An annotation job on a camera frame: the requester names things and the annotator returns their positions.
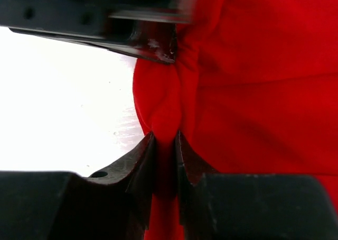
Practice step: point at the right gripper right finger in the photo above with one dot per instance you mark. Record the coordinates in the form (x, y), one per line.
(190, 168)

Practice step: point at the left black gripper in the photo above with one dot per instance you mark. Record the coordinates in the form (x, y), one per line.
(88, 20)

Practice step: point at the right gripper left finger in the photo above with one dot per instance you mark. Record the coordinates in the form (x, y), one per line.
(112, 203)

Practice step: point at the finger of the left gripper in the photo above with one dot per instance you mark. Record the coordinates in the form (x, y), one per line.
(154, 41)

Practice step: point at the bright red t-shirt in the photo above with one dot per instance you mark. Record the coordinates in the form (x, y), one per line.
(253, 89)

